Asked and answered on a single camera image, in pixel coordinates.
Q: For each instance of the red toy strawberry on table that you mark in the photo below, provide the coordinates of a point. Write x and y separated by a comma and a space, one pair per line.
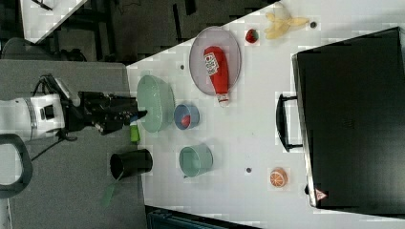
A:
251, 36

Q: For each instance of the black cylindrical cup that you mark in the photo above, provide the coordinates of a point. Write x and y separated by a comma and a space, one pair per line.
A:
131, 164

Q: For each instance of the grey round plate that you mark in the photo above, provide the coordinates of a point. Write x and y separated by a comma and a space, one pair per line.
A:
214, 36

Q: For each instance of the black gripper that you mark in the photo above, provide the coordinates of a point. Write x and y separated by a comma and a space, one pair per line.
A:
107, 112

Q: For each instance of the green plastic colander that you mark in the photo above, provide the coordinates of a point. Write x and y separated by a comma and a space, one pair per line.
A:
155, 96

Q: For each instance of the peeled toy banana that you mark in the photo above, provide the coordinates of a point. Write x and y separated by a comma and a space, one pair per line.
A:
281, 21

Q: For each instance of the green squeeze bottle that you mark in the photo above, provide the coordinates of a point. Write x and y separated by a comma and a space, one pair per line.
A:
134, 132

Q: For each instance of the orange slice toy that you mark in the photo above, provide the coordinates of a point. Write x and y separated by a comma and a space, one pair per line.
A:
278, 177

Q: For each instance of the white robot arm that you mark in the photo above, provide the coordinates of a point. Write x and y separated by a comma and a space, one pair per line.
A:
36, 117

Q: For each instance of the blue small bowl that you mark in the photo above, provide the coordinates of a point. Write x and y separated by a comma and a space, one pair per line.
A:
183, 110

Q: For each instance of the green mug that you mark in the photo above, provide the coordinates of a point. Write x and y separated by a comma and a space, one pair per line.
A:
195, 160

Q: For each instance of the red toy strawberry in bowl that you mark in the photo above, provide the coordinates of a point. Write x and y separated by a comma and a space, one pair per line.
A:
185, 121

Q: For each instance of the white side table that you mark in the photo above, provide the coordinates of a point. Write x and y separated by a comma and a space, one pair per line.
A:
41, 17

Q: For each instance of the red plush ketchup bottle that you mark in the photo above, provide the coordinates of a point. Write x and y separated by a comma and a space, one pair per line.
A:
216, 66

